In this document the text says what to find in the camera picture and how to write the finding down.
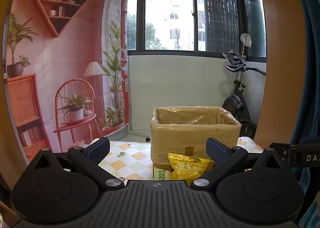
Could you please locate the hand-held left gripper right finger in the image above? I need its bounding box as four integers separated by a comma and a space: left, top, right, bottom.
190, 137, 288, 190

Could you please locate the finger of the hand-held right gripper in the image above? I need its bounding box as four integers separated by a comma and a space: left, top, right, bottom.
269, 142, 300, 156

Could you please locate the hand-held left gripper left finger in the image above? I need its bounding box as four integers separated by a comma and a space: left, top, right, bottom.
29, 137, 125, 190

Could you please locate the yellow snack packet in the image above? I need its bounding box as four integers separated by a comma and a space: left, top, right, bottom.
167, 153, 210, 181

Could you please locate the cardboard box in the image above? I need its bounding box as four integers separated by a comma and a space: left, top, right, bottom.
150, 106, 242, 170

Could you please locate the green snack packet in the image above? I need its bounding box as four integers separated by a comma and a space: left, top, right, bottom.
152, 164, 173, 181

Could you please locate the checkered floral tablecloth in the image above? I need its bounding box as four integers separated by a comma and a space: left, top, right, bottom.
67, 137, 265, 181

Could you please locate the clear plastic bag liner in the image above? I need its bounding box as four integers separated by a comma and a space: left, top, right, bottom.
150, 106, 242, 166

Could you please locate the black exercise bike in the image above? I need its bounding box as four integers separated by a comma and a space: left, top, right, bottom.
221, 52, 267, 141

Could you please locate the printed room backdrop cloth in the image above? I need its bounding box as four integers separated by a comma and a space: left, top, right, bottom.
2, 0, 130, 166

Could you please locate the white round object on stick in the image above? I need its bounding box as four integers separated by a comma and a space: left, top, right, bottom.
240, 33, 252, 55

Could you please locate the black framed window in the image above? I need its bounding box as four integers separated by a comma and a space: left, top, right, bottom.
87, 0, 267, 59

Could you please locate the wooden door frame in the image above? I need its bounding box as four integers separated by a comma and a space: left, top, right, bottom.
0, 13, 28, 228
254, 0, 304, 152

